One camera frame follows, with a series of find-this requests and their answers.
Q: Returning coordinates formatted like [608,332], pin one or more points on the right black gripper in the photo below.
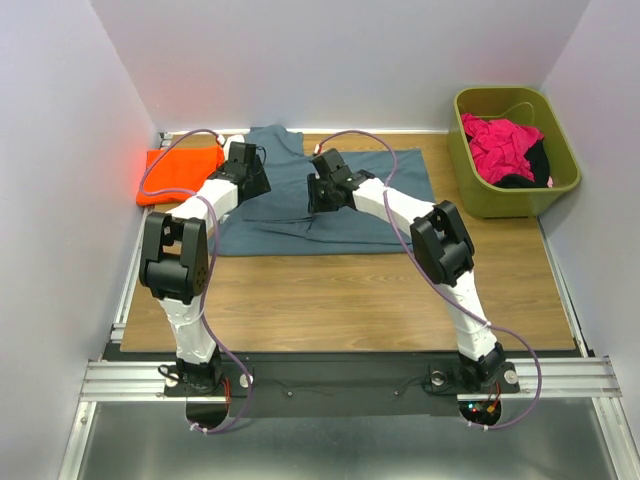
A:
[316,203]

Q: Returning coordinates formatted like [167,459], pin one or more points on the aluminium extrusion rail frame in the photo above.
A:
[566,421]

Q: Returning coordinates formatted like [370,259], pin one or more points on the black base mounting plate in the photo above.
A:
[282,385]

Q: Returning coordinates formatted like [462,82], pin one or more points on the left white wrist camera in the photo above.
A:
[229,140]

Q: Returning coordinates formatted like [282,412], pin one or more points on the crumpled black t-shirt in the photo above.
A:
[539,167]

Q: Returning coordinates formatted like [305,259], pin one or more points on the folded orange t-shirt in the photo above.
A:
[182,170]

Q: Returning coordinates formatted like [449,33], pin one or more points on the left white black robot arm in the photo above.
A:
[175,263]

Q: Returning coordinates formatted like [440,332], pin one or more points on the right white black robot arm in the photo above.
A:
[441,249]

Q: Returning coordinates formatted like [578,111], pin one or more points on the crumpled pink t-shirt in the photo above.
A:
[498,148]

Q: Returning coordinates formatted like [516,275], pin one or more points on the blue-grey t-shirt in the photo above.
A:
[278,223]

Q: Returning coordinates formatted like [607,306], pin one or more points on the olive green plastic bin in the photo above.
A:
[523,106]

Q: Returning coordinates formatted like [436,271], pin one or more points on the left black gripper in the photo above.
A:
[261,184]

